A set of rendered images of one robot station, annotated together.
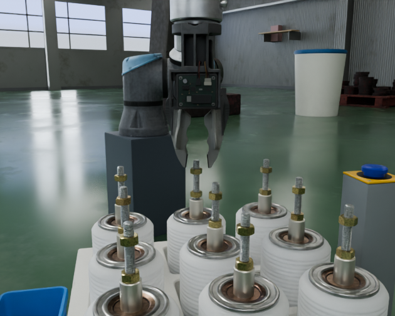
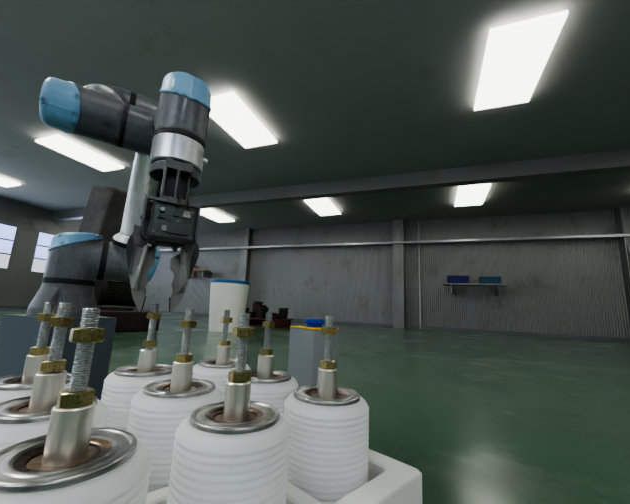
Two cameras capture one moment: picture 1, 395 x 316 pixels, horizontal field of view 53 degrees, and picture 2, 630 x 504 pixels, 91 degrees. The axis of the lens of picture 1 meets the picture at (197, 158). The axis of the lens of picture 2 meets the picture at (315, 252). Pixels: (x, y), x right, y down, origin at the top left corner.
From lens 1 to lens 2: 18 cm
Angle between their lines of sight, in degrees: 40
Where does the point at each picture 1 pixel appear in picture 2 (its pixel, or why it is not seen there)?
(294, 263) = (269, 397)
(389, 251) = not seen: hidden behind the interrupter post
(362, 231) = (310, 374)
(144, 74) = (79, 251)
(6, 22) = not seen: outside the picture
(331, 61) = (238, 289)
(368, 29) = (260, 275)
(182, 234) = (128, 390)
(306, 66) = (219, 291)
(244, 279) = (242, 393)
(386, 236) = not seen: hidden behind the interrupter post
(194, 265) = (156, 409)
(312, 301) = (306, 419)
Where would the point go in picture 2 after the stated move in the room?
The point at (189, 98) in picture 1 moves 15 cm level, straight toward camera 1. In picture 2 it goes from (164, 226) to (191, 195)
